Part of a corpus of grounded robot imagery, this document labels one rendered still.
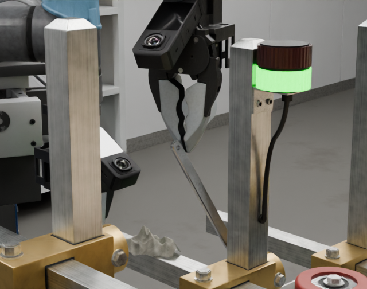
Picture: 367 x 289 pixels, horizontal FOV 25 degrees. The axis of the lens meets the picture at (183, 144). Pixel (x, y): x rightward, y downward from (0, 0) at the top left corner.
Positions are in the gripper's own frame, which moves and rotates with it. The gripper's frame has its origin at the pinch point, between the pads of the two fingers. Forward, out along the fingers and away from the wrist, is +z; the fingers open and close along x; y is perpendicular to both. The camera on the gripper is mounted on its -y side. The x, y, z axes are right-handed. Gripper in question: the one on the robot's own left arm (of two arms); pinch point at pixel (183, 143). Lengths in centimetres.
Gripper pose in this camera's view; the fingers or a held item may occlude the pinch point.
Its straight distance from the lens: 100.9
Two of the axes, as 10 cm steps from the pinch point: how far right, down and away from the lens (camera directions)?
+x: -9.0, -1.1, 4.2
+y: 4.3, -2.3, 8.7
